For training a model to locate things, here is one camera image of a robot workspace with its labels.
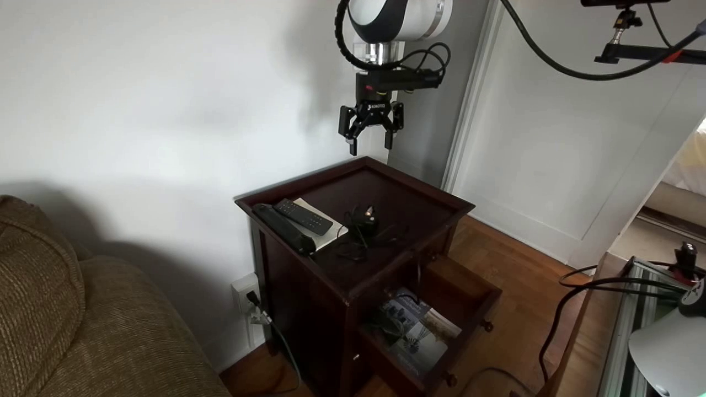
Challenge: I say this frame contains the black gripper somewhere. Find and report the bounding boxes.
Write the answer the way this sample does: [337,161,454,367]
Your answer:
[334,86,408,159]

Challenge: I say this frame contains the white rounded robot base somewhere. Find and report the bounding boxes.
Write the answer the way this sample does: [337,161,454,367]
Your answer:
[626,307,706,397]

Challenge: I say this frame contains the black battery charger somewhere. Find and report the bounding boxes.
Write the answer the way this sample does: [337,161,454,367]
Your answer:
[343,204,386,249]

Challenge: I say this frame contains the dark wooden side table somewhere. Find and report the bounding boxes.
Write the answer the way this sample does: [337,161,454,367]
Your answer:
[231,153,477,397]

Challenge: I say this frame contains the flat black remote with buttons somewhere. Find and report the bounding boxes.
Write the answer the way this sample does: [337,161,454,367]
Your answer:
[273,196,337,238]

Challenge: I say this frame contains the thick black remote control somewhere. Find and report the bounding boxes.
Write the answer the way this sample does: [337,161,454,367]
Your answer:
[252,203,320,257]

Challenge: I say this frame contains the white panelled door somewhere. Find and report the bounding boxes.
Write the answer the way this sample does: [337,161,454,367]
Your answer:
[438,0,706,270]

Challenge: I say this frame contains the dark wooden drawer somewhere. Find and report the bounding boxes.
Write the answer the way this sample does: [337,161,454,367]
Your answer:
[360,251,504,397]

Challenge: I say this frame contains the small white booklet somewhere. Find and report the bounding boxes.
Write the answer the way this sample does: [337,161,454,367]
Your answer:
[422,305,462,341]

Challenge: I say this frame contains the colourful magazine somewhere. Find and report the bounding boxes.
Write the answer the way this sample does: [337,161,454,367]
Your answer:
[370,286,451,378]

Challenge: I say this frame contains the black knob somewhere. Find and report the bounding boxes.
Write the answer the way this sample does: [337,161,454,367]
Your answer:
[672,239,701,281]

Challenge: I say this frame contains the brown fabric sofa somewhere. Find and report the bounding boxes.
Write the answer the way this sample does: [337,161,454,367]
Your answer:
[0,193,234,397]

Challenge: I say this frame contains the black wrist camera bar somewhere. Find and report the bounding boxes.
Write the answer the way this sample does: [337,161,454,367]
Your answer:
[353,66,446,94]

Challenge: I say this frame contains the thin black wrist cable bundle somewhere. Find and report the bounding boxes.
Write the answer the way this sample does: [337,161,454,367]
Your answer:
[398,40,454,77]

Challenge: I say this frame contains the white wall outlet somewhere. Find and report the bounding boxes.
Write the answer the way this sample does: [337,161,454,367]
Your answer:
[230,270,268,351]

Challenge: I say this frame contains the black plug with cable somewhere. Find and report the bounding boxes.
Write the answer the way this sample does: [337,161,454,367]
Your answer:
[245,288,305,383]

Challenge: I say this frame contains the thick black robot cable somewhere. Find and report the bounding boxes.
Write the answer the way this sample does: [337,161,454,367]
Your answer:
[333,0,706,81]

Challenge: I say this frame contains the black camera boom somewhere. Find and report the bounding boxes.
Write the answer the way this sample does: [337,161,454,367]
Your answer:
[593,41,706,67]

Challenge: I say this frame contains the black cables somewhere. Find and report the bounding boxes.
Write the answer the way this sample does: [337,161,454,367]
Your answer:
[536,262,690,397]

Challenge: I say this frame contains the black camera ball mount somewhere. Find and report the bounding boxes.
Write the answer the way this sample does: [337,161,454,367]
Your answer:
[608,6,647,51]

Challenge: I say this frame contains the black mounted camera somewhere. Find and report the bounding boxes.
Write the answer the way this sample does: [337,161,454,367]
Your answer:
[578,0,672,11]

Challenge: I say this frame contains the thin black camera cable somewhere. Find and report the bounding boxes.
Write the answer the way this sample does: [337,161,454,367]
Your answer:
[643,1,678,53]

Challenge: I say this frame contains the aluminium frame rail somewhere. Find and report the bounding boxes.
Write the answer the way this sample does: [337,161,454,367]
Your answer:
[597,256,690,397]

